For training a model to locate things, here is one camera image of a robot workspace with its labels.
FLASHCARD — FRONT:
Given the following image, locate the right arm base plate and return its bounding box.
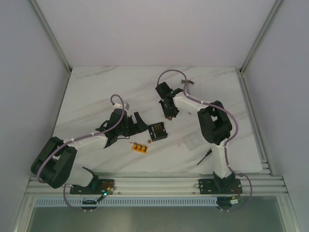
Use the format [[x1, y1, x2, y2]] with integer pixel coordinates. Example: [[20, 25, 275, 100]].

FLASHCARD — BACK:
[[198, 179, 243, 195]]

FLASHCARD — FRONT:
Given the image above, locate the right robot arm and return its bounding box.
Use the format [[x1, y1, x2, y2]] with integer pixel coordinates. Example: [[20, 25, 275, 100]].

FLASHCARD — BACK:
[[155, 82, 232, 193]]

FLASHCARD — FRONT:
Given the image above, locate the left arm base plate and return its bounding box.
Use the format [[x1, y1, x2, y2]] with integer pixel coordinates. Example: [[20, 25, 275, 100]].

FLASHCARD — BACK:
[[70, 179, 115, 195]]

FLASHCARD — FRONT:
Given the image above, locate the orange terminal block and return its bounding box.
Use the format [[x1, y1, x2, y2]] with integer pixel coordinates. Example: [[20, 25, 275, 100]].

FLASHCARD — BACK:
[[129, 142, 149, 154]]

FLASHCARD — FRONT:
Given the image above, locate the white cable duct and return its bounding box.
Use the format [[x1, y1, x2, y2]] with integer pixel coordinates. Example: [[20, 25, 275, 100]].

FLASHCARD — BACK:
[[34, 197, 219, 207]]

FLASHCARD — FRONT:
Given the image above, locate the black fuse box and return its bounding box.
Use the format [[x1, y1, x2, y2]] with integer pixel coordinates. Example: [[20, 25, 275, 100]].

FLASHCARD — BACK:
[[148, 122, 168, 142]]

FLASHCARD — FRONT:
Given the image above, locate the aluminium rail frame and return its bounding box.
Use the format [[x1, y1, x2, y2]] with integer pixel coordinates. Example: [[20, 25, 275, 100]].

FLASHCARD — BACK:
[[26, 173, 289, 195]]

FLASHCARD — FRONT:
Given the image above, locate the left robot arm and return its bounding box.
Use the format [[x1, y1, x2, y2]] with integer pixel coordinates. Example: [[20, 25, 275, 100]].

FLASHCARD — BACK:
[[30, 109, 148, 194]]

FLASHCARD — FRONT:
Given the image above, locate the orange handled screwdriver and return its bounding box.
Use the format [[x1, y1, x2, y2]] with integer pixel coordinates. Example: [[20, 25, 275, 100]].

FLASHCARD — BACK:
[[197, 149, 212, 165]]

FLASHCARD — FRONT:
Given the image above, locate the claw hammer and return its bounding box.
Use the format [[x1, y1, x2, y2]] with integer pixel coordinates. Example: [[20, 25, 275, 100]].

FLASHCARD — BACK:
[[181, 79, 195, 94]]

